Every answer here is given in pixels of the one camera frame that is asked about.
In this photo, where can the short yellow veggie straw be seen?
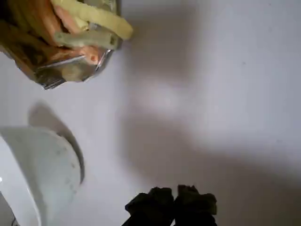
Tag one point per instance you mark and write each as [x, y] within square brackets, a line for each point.
[81, 26]

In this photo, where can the veggie straws snack packet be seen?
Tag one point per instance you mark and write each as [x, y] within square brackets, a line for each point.
[51, 80]

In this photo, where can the pale green veggie straw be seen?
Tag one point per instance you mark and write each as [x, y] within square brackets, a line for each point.
[71, 73]
[82, 38]

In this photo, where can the white ceramic bowl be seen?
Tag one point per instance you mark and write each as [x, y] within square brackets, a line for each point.
[47, 164]

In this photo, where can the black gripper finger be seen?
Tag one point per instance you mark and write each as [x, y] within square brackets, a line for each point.
[150, 207]
[195, 209]

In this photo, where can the orange veggie straw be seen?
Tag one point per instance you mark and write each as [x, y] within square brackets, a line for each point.
[90, 53]

